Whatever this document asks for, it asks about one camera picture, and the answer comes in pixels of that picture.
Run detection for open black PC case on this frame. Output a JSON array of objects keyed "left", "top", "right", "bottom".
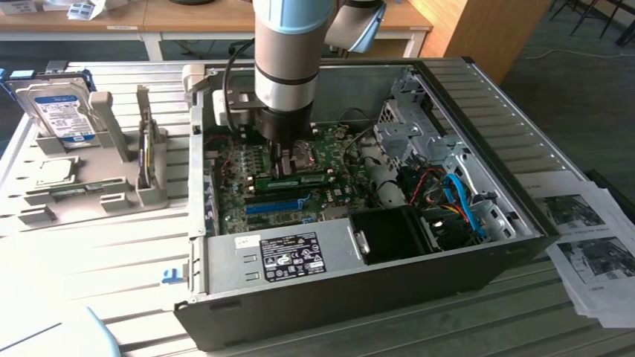
[{"left": 172, "top": 55, "right": 563, "bottom": 353}]

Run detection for grey power supply unit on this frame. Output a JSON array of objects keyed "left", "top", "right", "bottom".
[{"left": 203, "top": 218, "right": 367, "bottom": 295}]

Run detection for metal disk bay cage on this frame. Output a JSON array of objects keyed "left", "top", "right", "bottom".
[{"left": 372, "top": 66, "right": 536, "bottom": 247}]

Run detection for green motherboard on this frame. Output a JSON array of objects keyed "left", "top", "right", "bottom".
[{"left": 203, "top": 124, "right": 383, "bottom": 236}]

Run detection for silver CPU chip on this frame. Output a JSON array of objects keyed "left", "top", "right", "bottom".
[{"left": 36, "top": 159, "right": 82, "bottom": 187}]

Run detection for blue data wire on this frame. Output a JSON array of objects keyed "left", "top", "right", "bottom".
[{"left": 443, "top": 172, "right": 491, "bottom": 239}]

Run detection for green RAM stick white label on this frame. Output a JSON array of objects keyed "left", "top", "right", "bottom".
[{"left": 254, "top": 173, "right": 330, "bottom": 191}]

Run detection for stack of printed papers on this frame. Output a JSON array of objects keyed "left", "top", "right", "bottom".
[{"left": 519, "top": 177, "right": 635, "bottom": 329}]

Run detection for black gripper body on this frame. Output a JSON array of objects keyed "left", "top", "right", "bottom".
[{"left": 255, "top": 105, "right": 315, "bottom": 145}]

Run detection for blue expansion slot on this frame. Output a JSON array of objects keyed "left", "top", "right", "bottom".
[{"left": 244, "top": 199, "right": 304, "bottom": 217}]

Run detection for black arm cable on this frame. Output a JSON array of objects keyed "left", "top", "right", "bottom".
[{"left": 222, "top": 38, "right": 258, "bottom": 127}]

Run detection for red black power wires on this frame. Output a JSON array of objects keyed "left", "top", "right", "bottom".
[{"left": 407, "top": 167, "right": 472, "bottom": 224}]

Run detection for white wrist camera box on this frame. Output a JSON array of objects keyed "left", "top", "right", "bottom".
[{"left": 211, "top": 88, "right": 259, "bottom": 129}]

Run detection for white boxes and papers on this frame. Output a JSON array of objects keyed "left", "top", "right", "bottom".
[{"left": 0, "top": 0, "right": 131, "bottom": 21}]

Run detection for green graphics card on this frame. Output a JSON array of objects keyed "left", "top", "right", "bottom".
[{"left": 138, "top": 118, "right": 159, "bottom": 188}]

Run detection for white floor cable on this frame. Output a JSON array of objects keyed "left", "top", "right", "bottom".
[{"left": 524, "top": 47, "right": 635, "bottom": 61}]

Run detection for black expansion slot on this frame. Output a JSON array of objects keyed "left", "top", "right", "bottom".
[{"left": 244, "top": 192, "right": 300, "bottom": 208}]

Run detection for grey parts rack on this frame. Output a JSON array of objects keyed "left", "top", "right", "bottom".
[{"left": 18, "top": 84, "right": 171, "bottom": 225}]

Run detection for wooden desk white frame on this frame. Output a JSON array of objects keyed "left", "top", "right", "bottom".
[{"left": 0, "top": 0, "right": 435, "bottom": 62}]

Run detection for CPU socket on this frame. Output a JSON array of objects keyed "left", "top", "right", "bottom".
[{"left": 291, "top": 140, "right": 320, "bottom": 165}]

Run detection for white plastic duct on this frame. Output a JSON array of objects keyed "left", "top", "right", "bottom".
[{"left": 356, "top": 144, "right": 410, "bottom": 206}]

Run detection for hard disk blue label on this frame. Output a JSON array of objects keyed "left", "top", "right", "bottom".
[{"left": 14, "top": 81, "right": 99, "bottom": 147}]

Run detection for blue round stool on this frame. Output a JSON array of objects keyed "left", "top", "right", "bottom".
[{"left": 0, "top": 306, "right": 122, "bottom": 357}]

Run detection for black chair legs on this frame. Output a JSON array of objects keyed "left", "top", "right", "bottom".
[{"left": 548, "top": 0, "right": 635, "bottom": 47}]

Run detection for wooden cabinet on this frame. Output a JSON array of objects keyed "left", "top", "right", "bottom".
[{"left": 420, "top": 0, "right": 552, "bottom": 85}]

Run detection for blue disk bracket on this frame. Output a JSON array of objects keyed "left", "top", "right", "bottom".
[{"left": 0, "top": 68, "right": 96, "bottom": 98}]

